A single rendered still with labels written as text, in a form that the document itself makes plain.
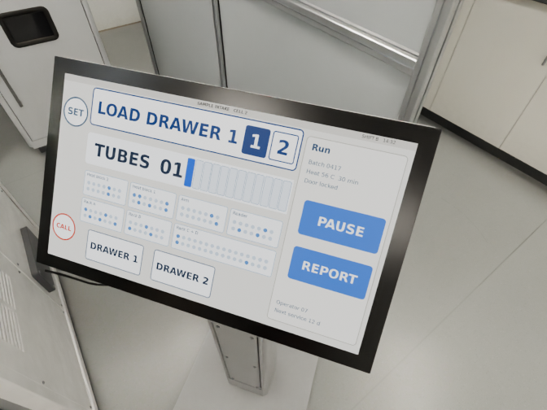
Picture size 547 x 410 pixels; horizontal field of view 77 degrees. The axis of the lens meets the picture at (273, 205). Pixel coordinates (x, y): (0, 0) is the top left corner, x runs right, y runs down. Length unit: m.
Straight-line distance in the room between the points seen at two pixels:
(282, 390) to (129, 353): 0.62
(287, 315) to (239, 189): 0.18
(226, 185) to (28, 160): 2.22
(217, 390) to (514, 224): 1.68
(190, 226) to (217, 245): 0.05
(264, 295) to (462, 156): 2.15
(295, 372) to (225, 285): 0.99
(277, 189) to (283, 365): 1.08
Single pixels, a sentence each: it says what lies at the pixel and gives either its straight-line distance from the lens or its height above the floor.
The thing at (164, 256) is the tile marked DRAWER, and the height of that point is 1.02.
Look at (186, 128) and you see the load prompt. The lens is 0.47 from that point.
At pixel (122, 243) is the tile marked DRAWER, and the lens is 0.54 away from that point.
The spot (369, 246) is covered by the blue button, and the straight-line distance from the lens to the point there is 0.43.
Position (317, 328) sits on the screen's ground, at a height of 0.99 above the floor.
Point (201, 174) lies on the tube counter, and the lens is 0.46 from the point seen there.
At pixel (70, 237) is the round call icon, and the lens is 0.60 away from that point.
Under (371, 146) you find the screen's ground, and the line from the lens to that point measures 0.42.
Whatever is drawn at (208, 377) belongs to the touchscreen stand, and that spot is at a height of 0.04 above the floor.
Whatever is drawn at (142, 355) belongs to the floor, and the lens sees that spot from 1.57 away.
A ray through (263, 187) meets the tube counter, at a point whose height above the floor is 1.11.
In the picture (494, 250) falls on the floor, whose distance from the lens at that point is 2.04.
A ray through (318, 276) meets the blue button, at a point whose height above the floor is 1.04.
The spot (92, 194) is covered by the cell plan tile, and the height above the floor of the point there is 1.06.
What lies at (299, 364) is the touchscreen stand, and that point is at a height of 0.04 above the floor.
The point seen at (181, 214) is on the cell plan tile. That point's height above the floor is 1.07.
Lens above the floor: 1.43
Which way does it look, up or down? 49 degrees down
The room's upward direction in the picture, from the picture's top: 1 degrees clockwise
